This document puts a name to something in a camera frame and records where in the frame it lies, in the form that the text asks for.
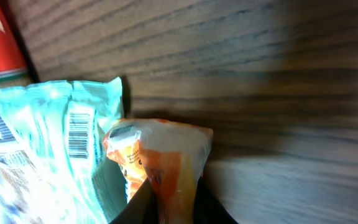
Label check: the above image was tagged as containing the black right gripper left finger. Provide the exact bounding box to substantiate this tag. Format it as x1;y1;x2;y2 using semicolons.
110;179;158;224

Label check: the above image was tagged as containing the red white small packet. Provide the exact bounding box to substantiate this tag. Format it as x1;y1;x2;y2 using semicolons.
103;119;213;223

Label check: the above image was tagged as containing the teal snack packet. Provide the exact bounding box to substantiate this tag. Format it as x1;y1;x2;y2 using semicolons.
0;78;126;223

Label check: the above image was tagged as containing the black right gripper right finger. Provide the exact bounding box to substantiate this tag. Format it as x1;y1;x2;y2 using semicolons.
193;177;238;224

